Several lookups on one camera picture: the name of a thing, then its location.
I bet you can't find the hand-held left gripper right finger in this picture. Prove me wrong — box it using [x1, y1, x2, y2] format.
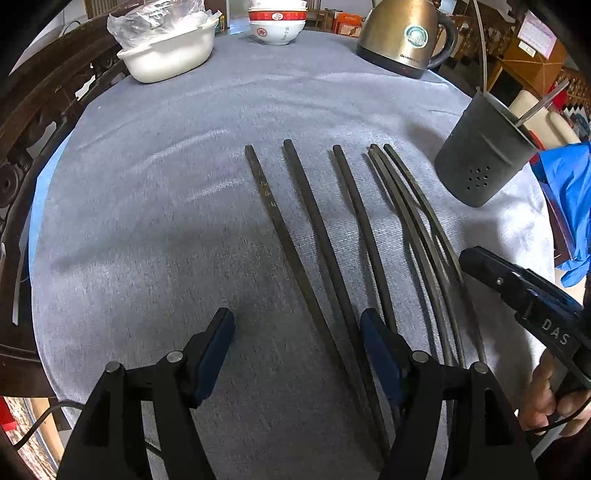
[360, 308, 541, 480]

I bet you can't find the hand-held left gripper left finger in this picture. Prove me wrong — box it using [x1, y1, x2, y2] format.
[55, 307, 236, 480]

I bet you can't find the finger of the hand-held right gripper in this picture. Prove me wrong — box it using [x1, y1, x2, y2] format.
[458, 246, 550, 320]
[524, 273, 585, 317]

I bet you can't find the grey perforated utensil holder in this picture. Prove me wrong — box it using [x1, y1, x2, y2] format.
[434, 88, 544, 209]

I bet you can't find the dark chopstick with gold marks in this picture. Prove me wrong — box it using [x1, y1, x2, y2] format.
[245, 144, 393, 467]

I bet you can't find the person's right hand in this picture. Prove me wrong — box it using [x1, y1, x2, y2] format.
[517, 353, 591, 438]

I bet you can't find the grey tablecloth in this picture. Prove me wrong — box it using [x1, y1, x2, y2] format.
[30, 28, 557, 480]

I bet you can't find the cream cylindrical cushion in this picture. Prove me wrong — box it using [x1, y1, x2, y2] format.
[508, 89, 583, 149]

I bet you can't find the metal chopstick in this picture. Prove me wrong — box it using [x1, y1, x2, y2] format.
[517, 97, 556, 128]
[508, 79, 571, 121]

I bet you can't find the red plastic object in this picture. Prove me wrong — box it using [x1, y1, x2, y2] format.
[0, 396, 17, 431]

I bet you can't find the long thin grey stick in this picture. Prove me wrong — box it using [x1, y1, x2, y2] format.
[470, 0, 491, 93]

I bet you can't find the black kettle base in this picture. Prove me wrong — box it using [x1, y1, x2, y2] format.
[355, 44, 439, 80]

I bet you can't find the blue underlay cloth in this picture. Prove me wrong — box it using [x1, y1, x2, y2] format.
[28, 138, 64, 265]

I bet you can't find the white paper sheet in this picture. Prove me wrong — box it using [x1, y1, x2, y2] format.
[517, 11, 560, 59]

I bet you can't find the golden electric kettle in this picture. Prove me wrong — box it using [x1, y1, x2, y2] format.
[355, 0, 459, 70]

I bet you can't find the white basin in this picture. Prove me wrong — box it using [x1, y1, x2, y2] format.
[116, 16, 219, 85]

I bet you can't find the white bowl with red mark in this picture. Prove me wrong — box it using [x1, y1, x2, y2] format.
[250, 19, 306, 47]

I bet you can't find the red rimmed bowl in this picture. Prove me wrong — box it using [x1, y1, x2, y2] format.
[248, 8, 308, 24]

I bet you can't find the clear plastic bag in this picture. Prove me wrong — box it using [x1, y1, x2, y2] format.
[107, 0, 208, 51]

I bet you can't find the black cable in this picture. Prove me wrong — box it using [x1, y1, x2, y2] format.
[8, 401, 163, 462]

